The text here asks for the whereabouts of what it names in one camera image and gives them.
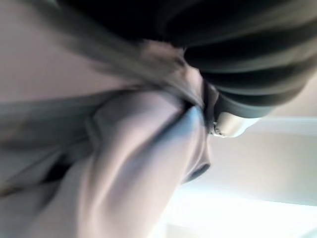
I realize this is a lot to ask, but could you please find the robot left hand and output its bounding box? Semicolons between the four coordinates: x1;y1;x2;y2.
53;0;317;138

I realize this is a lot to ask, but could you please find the light grey bed cloth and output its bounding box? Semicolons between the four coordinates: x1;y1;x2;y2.
0;38;218;238

